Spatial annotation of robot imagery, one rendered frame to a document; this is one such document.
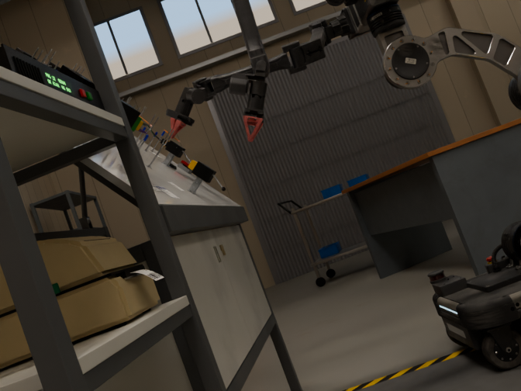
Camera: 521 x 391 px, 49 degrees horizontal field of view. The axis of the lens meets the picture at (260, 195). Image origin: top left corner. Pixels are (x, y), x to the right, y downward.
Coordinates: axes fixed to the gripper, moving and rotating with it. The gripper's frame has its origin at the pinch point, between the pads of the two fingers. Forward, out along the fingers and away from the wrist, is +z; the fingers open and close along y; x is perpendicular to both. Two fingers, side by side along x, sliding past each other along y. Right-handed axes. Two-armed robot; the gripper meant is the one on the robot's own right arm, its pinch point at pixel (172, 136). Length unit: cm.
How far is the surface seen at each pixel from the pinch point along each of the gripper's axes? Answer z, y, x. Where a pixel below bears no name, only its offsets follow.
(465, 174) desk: -55, 130, 166
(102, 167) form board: 16, 20, -90
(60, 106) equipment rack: 8, 27, -128
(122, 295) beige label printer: 33, 46, -120
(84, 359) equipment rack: 35, 54, -146
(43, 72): 3, 20, -125
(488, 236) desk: -24, 157, 168
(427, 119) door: -187, 116, 631
